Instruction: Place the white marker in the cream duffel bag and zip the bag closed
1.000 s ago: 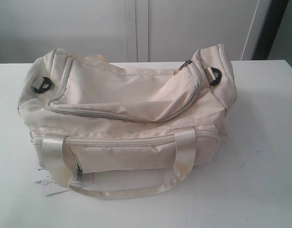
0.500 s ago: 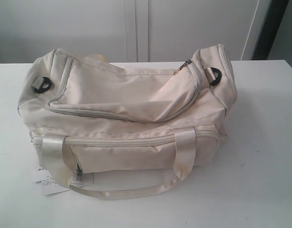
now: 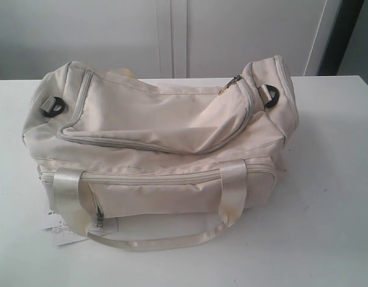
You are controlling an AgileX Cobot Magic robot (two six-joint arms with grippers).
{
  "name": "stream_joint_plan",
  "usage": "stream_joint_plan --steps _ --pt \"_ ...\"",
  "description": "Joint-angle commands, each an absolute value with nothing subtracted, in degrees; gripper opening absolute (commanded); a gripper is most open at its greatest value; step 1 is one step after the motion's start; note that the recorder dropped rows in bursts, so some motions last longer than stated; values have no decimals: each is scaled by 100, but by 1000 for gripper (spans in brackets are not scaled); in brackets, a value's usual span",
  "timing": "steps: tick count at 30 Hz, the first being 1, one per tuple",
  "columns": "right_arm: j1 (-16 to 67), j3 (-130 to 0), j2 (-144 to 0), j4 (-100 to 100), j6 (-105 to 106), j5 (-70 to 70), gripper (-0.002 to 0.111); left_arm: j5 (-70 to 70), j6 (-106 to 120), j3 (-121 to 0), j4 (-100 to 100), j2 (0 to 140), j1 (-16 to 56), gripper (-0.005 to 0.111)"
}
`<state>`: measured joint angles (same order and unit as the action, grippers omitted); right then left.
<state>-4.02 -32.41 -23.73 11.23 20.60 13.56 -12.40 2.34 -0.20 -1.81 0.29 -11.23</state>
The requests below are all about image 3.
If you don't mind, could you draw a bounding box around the cream fabric duffel bag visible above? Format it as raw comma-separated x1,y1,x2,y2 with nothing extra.
22,55,299,251

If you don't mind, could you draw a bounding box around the white Tonlion hang tag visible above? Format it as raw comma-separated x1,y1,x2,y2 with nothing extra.
40,210,65,230

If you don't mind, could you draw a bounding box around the white rear hang tag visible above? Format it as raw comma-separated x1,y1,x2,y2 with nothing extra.
51,228,87,246

